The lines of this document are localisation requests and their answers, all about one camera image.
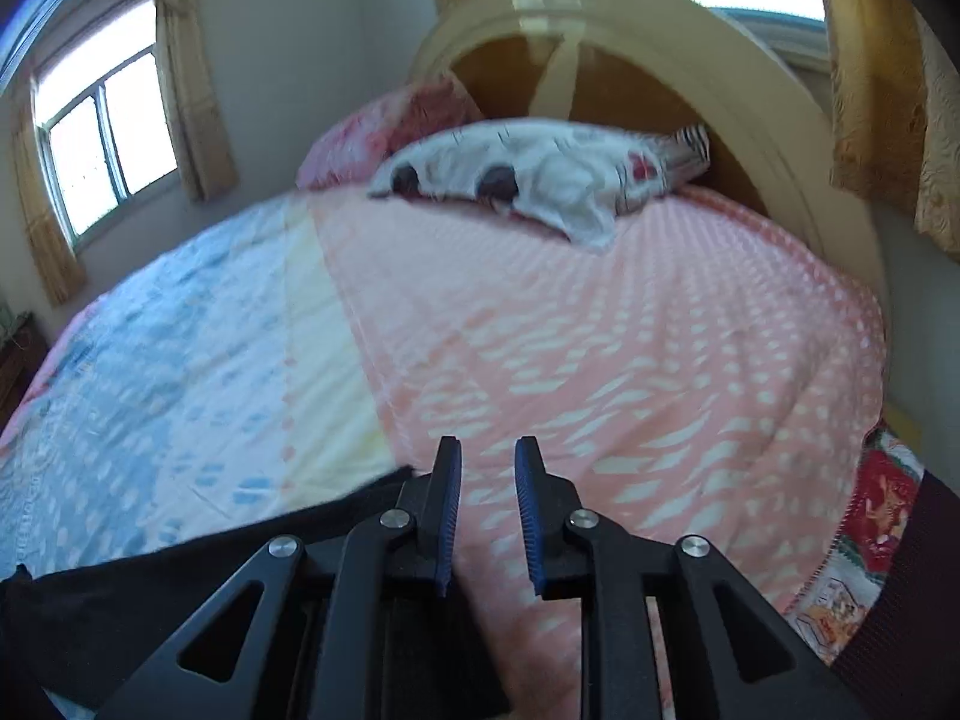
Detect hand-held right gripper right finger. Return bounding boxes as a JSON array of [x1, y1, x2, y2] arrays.
[[514, 435, 863, 720]]

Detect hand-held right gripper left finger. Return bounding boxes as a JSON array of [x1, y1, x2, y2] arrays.
[[97, 435, 462, 720]]

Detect black pants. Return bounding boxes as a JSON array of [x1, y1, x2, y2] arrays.
[[0, 465, 515, 720]]

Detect pink and blue quilt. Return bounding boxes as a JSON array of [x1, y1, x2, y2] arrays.
[[0, 184, 886, 720]]

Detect white printed pillow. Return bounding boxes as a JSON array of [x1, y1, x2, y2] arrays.
[[367, 120, 680, 252]]

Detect red patterned bedsheet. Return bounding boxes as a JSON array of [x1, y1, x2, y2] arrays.
[[780, 424, 927, 665]]

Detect pink pillow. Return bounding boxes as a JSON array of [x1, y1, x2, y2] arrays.
[[296, 75, 485, 192]]

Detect striped pillow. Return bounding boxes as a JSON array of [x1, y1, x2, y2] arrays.
[[660, 124, 713, 188]]

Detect wooden nightstand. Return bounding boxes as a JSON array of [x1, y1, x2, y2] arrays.
[[0, 307, 50, 428]]

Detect arched wooden headboard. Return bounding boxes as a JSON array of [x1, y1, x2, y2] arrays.
[[409, 0, 890, 301]]

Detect sliding glass window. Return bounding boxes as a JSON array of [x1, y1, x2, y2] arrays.
[[30, 0, 181, 256]]

